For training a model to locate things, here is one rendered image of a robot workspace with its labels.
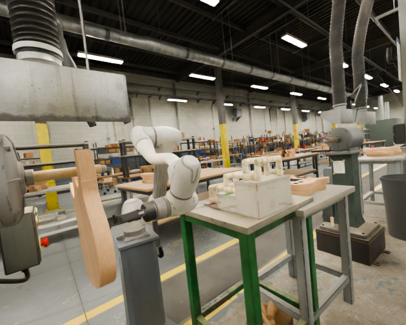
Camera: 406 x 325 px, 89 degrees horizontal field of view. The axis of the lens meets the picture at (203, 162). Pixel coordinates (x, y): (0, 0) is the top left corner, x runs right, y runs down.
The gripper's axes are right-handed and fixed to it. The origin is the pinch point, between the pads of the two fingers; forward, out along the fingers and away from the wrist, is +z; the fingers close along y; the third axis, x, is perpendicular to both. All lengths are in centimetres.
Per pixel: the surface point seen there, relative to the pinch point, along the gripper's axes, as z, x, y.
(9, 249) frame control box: 25.2, 2.0, 18.5
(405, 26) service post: -188, 65, -83
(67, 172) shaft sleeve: 6.8, 18.1, -9.0
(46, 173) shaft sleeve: 12.2, 18.6, -9.1
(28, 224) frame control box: 19.4, 8.8, 16.1
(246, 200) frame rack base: -63, -9, -10
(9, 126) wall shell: 95, 565, 966
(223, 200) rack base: -65, -5, 8
